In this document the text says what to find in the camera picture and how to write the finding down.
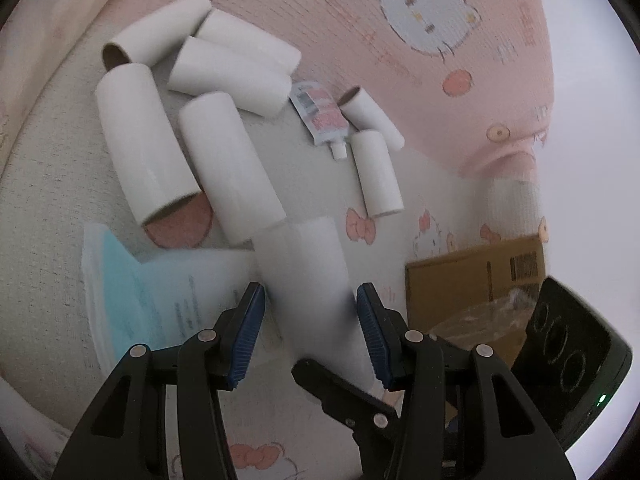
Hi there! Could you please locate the white paper tube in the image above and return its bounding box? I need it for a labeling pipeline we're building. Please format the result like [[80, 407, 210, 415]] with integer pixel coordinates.
[[102, 0, 213, 70], [94, 63, 201, 226], [195, 9, 302, 76], [178, 92, 286, 246], [167, 37, 292, 118], [252, 217, 374, 391]]

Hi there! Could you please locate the white patterned plush cloth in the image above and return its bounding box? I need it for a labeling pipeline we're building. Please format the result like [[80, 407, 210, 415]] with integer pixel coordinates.
[[0, 378, 72, 479]]

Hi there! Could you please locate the brown cardboard box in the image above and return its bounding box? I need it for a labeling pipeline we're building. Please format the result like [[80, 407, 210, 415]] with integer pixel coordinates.
[[406, 235, 547, 365]]

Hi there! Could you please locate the blue face mask packet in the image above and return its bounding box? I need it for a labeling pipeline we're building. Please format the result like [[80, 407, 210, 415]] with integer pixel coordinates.
[[81, 223, 260, 376]]

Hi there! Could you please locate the small white tube lower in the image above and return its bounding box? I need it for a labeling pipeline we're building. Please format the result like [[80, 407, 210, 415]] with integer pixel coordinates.
[[350, 130, 405, 218]]

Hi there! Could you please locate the small white tube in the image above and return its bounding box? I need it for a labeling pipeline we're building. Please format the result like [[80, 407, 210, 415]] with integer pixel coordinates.
[[337, 86, 405, 152], [350, 130, 405, 218]]

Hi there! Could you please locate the small pink spout pouch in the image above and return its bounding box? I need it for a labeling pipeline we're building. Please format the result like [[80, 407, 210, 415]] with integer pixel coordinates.
[[290, 81, 349, 160]]

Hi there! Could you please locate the small white tube upper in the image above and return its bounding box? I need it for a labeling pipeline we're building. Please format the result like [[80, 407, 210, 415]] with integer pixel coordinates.
[[337, 86, 405, 152]]

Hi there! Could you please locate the pink Hello Kitty blanket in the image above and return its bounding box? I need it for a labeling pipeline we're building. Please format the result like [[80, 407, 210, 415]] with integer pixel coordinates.
[[0, 0, 557, 480]]

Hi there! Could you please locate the cream patterned pillow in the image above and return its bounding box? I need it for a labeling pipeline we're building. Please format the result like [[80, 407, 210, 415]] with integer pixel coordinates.
[[1, 0, 108, 166]]

